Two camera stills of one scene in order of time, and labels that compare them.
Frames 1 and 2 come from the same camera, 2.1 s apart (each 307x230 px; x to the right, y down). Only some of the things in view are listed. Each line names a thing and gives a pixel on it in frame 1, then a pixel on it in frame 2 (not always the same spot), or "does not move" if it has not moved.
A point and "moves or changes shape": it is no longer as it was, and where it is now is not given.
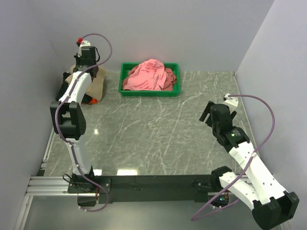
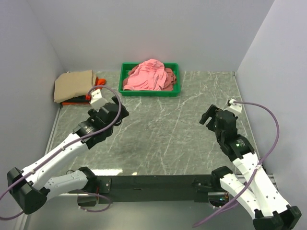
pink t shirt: [149, 75] does not move
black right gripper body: [215, 129] does not move
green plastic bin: [174, 67] does not move
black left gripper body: [77, 60] → [123, 113]
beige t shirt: [96, 90] moves or changes shape
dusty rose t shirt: [170, 81] does not move
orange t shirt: [93, 101] → [99, 83]
